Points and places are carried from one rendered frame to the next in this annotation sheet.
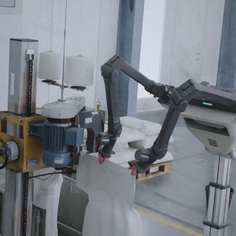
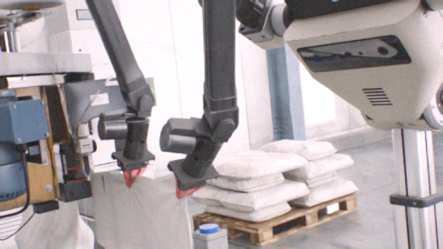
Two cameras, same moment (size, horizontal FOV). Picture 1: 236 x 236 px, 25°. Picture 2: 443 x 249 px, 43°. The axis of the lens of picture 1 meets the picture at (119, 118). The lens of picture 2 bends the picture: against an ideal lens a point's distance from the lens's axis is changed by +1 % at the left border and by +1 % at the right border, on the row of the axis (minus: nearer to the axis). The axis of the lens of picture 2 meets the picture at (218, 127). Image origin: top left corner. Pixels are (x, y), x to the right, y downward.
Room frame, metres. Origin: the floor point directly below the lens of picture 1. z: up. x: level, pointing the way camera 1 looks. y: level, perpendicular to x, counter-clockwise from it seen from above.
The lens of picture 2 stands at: (1.67, -0.41, 1.32)
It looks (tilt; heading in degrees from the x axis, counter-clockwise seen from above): 5 degrees down; 10
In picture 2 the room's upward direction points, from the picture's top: 6 degrees counter-clockwise
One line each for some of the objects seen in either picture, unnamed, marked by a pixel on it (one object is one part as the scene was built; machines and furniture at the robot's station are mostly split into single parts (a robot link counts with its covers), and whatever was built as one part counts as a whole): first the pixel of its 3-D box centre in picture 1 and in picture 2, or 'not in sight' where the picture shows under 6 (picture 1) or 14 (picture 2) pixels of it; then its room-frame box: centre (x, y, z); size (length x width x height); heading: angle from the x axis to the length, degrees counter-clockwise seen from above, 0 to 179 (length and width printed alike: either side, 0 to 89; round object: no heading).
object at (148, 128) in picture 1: (135, 125); (295, 150); (6.73, -0.22, 0.56); 0.67 x 0.43 x 0.15; 47
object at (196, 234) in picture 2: not in sight; (210, 240); (3.34, -0.06, 0.81); 0.08 x 0.08 x 0.06; 47
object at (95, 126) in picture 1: (73, 126); (86, 122); (3.33, 0.28, 1.21); 0.30 x 0.25 x 0.30; 47
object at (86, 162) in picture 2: (80, 151); (86, 165); (3.12, 0.21, 1.11); 0.03 x 0.03 x 0.06
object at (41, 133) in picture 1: (42, 129); not in sight; (2.90, 0.42, 1.27); 0.12 x 0.09 x 0.09; 137
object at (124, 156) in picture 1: (114, 154); (264, 194); (6.11, 0.03, 0.32); 0.66 x 0.43 x 0.15; 139
